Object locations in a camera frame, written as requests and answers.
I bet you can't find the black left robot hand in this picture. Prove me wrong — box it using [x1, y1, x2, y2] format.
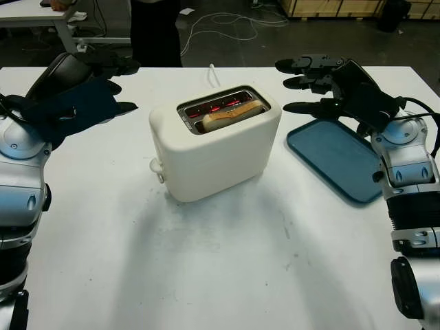
[26, 50, 141, 113]

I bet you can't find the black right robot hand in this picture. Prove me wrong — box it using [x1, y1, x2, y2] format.
[274, 54, 402, 118]

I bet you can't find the person bare hand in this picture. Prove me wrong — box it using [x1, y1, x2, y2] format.
[49, 0, 75, 12]

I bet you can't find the person in black trousers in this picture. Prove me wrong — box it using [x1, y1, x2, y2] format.
[129, 0, 183, 68]

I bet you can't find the toast slice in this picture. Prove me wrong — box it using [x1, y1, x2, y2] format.
[201, 100, 267, 133]

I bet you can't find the white two-slot toaster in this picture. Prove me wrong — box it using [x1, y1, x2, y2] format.
[148, 85, 283, 203]

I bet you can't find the white desk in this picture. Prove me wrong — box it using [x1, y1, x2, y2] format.
[0, 0, 131, 62]

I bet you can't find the wooden crate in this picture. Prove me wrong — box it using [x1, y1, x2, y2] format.
[280, 0, 388, 19]

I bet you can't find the blue plastic tray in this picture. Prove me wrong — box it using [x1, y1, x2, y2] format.
[286, 118, 384, 209]

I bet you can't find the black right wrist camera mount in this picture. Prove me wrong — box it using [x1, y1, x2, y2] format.
[342, 84, 396, 138]

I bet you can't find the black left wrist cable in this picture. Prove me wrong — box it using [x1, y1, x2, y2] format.
[0, 91, 28, 121]

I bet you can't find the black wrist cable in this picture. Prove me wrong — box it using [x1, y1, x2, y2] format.
[393, 97, 440, 157]
[0, 91, 28, 121]

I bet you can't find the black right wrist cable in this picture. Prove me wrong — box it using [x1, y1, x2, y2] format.
[393, 97, 440, 157]

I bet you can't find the white cable on floor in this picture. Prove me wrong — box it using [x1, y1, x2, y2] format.
[180, 12, 289, 56]

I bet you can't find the white toaster power cord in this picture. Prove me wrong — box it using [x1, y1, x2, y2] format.
[206, 63, 223, 89]

